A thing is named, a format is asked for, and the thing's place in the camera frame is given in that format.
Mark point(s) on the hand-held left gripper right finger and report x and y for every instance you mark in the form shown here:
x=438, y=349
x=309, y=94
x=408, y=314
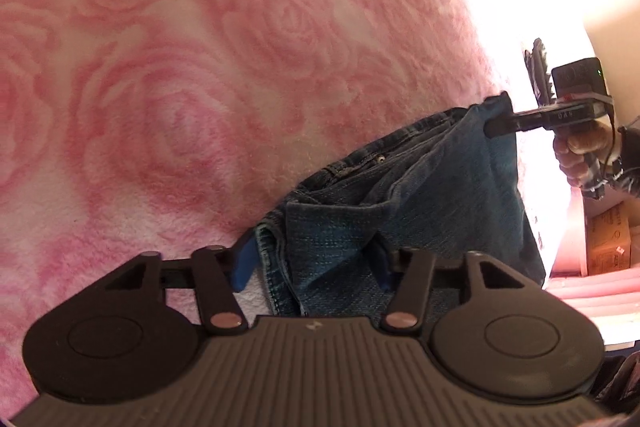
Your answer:
x=384, y=274

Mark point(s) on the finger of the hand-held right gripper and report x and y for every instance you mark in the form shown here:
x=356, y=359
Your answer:
x=520, y=121

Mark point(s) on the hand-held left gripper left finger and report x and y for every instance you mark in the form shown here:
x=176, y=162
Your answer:
x=243, y=268

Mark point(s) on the blue denim jeans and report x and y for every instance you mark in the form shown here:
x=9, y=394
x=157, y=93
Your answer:
x=425, y=192

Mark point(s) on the person's right forearm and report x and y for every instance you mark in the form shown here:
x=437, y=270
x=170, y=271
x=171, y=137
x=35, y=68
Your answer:
x=631, y=177

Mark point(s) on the person's right hand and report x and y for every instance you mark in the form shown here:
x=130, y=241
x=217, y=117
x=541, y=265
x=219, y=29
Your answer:
x=582, y=157

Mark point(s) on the cardboard box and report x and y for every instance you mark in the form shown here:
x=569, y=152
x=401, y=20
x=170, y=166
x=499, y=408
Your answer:
x=610, y=239

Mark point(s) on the pink bed skirt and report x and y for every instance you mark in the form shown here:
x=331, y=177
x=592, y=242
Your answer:
x=595, y=302

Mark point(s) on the pink rose blanket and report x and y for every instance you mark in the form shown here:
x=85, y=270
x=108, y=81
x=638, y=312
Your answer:
x=150, y=82

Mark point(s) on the person's dark clothing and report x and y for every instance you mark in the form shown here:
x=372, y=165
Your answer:
x=620, y=387

